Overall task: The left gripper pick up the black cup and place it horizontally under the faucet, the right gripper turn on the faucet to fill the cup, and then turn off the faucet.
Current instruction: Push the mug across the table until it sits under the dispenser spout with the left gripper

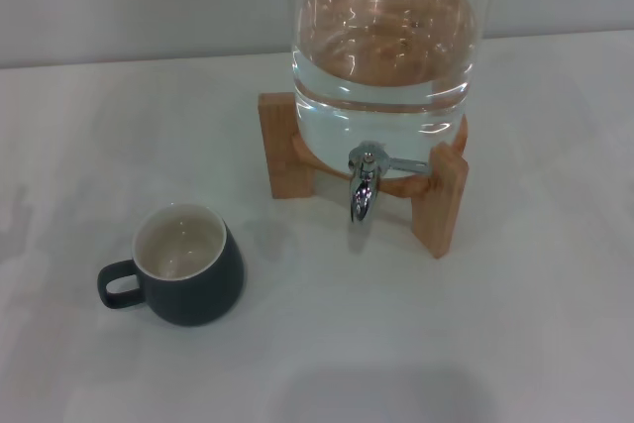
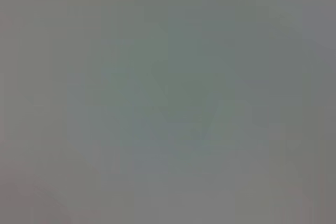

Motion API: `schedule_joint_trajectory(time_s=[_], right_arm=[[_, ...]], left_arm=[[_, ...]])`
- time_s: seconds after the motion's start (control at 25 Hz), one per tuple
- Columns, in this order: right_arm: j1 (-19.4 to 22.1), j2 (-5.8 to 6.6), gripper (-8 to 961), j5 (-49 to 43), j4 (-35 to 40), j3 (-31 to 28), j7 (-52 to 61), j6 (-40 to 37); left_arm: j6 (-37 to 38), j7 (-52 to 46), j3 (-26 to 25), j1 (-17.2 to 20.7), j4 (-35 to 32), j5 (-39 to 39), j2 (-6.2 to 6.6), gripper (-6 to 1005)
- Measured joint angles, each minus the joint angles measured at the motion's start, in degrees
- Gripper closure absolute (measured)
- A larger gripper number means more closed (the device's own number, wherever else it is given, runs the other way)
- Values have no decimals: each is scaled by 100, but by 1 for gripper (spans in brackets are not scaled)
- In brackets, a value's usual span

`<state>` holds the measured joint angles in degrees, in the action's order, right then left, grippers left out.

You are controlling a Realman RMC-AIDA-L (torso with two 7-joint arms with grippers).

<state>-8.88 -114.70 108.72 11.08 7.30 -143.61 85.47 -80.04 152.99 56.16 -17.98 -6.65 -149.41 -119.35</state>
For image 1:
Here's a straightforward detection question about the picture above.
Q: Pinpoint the chrome faucet with lever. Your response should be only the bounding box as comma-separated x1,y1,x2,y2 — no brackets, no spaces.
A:
346,140,430,224

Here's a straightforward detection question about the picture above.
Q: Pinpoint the dark grey ceramic cup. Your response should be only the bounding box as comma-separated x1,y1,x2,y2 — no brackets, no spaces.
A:
96,202,246,327

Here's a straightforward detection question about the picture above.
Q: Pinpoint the wooden dispenser stand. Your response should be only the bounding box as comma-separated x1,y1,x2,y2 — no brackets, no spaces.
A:
257,91,470,261

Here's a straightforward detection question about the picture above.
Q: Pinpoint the clear glass water dispenser jar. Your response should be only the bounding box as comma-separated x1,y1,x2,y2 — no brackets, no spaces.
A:
288,0,491,182

